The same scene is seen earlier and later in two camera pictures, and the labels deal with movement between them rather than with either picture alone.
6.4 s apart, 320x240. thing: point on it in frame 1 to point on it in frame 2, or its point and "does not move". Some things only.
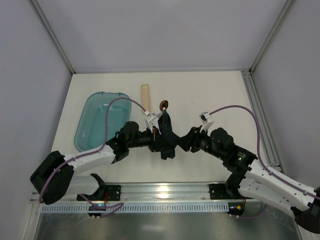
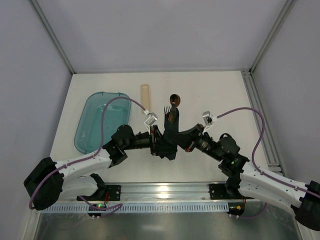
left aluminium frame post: x=50 y=30 does not move
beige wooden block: x=145 y=100 does not move
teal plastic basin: x=91 y=130 does not move
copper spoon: x=163 y=105 to x=175 y=98
